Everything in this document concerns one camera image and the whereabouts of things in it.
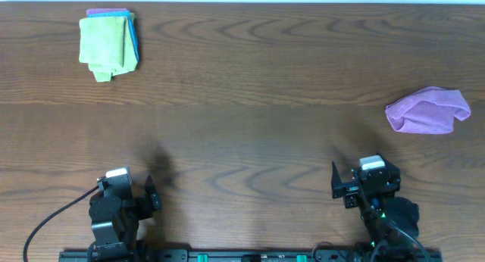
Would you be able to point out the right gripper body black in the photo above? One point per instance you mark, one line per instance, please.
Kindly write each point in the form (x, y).
(350, 195)

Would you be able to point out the purple microfiber cloth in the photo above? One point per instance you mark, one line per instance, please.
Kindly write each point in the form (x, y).
(429, 111)

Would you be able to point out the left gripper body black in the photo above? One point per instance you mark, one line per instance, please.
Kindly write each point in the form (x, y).
(139, 210)

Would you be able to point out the green folded cloth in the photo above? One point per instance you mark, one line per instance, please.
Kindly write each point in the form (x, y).
(102, 47)

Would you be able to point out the blue folded cloth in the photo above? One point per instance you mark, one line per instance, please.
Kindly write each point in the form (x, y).
(131, 41)

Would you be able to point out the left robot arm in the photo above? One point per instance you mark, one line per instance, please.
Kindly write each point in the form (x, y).
(115, 215)

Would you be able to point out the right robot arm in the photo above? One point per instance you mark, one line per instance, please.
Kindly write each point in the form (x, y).
(391, 221)

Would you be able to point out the purple folded cloth in stack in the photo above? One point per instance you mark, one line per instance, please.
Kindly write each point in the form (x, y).
(103, 10)

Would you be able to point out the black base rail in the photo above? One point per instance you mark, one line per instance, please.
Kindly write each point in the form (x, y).
(320, 255)

